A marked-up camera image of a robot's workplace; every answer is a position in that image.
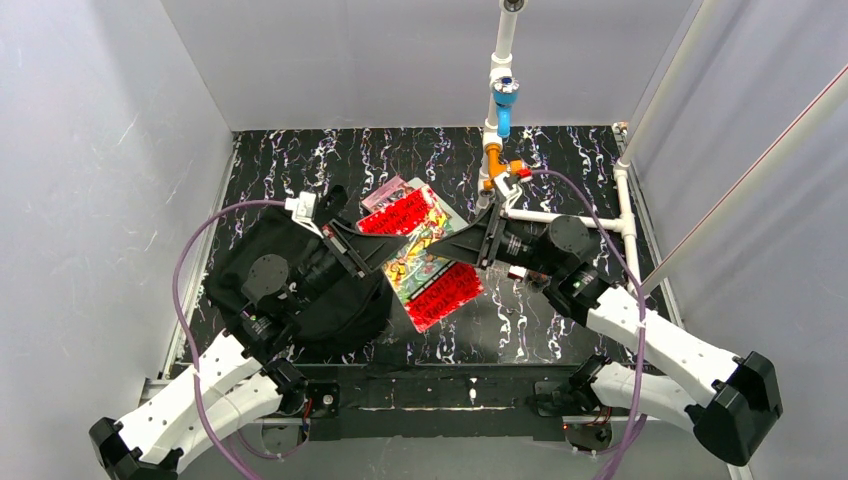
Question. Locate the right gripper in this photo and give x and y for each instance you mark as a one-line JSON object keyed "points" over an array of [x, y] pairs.
{"points": [[491, 239]]}

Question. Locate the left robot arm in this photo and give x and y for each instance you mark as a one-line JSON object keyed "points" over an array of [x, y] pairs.
{"points": [[224, 389]]}

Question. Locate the pink eraser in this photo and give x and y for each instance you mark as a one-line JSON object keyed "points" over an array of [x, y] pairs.
{"points": [[532, 280]]}

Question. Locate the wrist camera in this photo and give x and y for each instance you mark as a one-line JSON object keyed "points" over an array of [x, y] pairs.
{"points": [[508, 186], [302, 209]]}

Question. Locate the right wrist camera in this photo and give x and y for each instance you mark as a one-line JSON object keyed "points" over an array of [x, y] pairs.
{"points": [[508, 186]]}

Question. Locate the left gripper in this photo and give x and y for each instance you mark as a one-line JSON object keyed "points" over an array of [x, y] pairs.
{"points": [[348, 249]]}

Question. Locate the blue flashlight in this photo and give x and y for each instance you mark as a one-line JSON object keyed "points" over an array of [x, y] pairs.
{"points": [[504, 93]]}

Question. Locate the black student backpack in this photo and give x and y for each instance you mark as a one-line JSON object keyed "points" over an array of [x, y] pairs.
{"points": [[256, 287]]}

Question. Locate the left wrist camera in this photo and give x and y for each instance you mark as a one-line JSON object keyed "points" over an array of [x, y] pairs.
{"points": [[302, 209]]}

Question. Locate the pink illustrated book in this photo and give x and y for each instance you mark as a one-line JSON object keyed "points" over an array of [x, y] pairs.
{"points": [[394, 189]]}

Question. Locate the red patterned book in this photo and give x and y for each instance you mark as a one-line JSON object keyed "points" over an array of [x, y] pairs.
{"points": [[429, 288]]}

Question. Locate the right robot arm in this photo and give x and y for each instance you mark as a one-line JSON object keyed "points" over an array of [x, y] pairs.
{"points": [[728, 402]]}

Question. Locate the orange flashlight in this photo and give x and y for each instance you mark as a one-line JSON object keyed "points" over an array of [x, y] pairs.
{"points": [[493, 166]]}

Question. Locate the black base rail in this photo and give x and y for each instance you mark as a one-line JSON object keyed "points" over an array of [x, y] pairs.
{"points": [[442, 401]]}

